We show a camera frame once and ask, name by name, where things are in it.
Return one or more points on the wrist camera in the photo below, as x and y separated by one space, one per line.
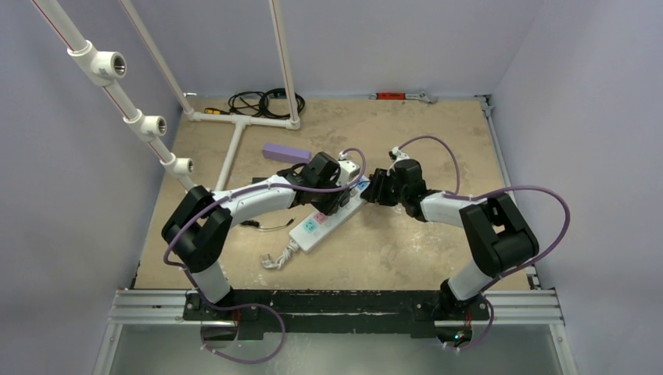
397 154
348 170

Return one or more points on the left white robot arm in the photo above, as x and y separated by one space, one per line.
198 228

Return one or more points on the purple rectangular box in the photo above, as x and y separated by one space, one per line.
285 154

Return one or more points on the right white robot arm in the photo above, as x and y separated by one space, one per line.
497 234

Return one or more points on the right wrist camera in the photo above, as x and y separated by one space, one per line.
397 154

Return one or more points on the yellow handled screwdriver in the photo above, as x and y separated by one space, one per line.
215 111

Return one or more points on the red adjustable wrench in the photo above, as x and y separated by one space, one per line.
421 96

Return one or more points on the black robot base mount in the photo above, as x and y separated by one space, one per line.
418 314

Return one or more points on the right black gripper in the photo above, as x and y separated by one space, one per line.
386 187

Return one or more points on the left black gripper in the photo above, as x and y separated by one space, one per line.
330 205

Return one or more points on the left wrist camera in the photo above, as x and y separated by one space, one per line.
348 170

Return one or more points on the white power strip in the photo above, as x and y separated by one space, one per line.
308 234

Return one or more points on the aluminium rail frame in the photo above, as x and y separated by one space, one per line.
369 290

